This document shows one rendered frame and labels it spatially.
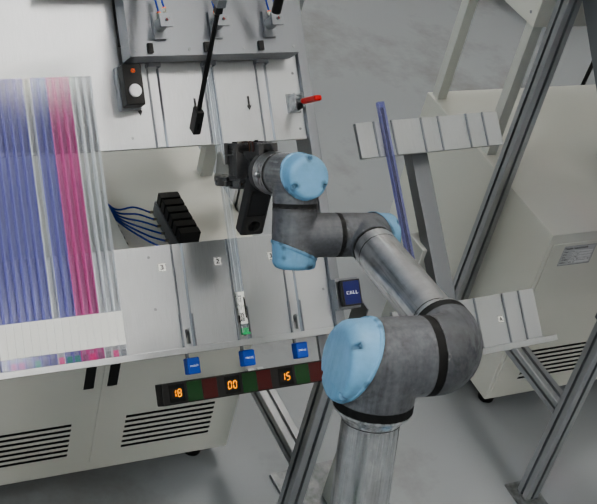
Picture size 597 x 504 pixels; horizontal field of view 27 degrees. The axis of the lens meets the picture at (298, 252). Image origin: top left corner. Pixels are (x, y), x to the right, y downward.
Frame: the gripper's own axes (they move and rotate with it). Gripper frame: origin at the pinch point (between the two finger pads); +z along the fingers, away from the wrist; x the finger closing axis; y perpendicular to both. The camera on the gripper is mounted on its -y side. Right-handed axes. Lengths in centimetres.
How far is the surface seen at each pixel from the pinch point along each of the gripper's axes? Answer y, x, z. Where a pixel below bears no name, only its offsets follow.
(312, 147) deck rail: 4.8, -19.2, 0.9
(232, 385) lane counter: -37.7, 3.3, -6.7
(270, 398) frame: -53, -23, 34
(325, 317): -27.6, -17.4, -5.3
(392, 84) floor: 16, -155, 197
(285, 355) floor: -56, -52, 86
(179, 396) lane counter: -38.2, 13.8, -6.8
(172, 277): -16.9, 12.5, -2.9
